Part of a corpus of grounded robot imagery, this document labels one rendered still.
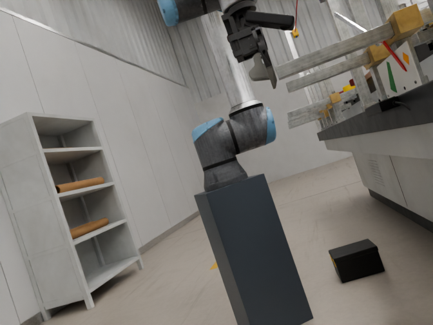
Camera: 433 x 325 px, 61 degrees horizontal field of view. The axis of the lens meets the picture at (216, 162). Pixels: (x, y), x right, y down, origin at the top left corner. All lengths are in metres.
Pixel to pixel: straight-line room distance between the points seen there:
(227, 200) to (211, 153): 0.20
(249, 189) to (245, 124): 0.26
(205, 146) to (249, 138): 0.18
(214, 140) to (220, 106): 7.54
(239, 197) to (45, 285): 2.14
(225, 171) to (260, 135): 0.20
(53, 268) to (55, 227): 0.32
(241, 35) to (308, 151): 7.86
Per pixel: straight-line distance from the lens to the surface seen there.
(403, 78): 0.99
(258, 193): 1.45
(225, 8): 0.96
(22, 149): 3.17
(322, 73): 1.17
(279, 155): 8.75
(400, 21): 0.93
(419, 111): 0.91
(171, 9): 1.08
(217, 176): 1.46
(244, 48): 0.92
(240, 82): 1.52
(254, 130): 1.48
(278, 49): 8.99
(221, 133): 1.48
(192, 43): 9.46
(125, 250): 3.84
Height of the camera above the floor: 0.67
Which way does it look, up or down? 1 degrees up
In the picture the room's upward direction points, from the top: 19 degrees counter-clockwise
